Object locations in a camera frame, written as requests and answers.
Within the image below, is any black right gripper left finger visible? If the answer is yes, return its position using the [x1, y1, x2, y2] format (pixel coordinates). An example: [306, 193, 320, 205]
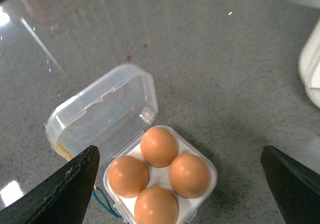
[0, 145, 100, 224]

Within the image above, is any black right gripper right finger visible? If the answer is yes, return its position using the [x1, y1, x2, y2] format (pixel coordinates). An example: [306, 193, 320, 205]
[260, 145, 320, 224]

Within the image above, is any brown egg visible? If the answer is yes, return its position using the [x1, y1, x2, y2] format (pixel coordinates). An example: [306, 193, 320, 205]
[140, 126, 179, 168]
[107, 155, 150, 198]
[168, 153, 211, 199]
[134, 186, 179, 224]

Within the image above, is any brown egg in box front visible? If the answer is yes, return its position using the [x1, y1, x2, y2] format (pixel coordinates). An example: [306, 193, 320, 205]
[134, 186, 179, 224]

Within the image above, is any clear plastic egg box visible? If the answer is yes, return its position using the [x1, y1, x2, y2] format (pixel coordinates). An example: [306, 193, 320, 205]
[45, 64, 218, 224]

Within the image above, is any white kitchen appliance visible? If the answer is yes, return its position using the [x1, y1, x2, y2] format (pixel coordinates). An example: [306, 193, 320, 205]
[298, 19, 320, 108]

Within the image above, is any green wire loop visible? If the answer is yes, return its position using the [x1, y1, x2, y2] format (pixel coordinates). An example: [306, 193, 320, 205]
[92, 185, 123, 219]

